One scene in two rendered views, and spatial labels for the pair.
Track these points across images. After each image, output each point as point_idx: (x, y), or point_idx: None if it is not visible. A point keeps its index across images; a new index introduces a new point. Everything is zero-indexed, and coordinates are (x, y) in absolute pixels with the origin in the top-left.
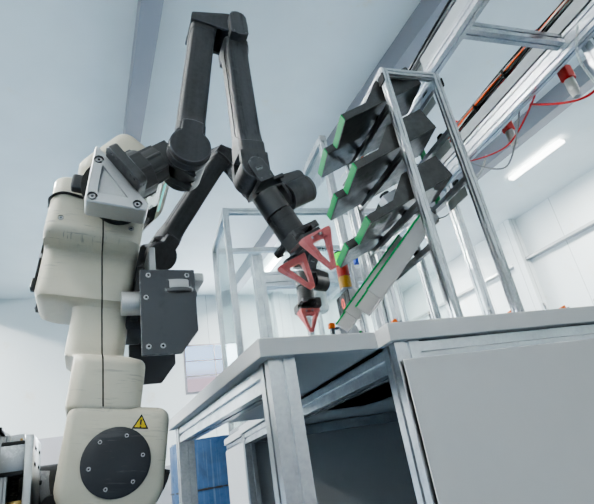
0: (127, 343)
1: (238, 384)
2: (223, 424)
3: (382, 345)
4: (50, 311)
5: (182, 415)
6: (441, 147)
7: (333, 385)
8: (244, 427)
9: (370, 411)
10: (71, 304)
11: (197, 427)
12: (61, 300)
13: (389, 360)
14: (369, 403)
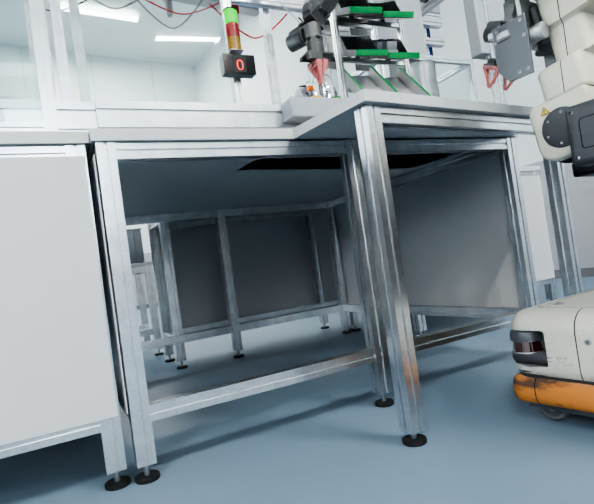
0: (550, 48)
1: (527, 119)
2: (462, 131)
3: (512, 136)
4: None
5: (434, 103)
6: (359, 29)
7: (454, 141)
8: (152, 134)
9: (149, 182)
10: None
11: (450, 122)
12: None
13: (510, 143)
14: (253, 168)
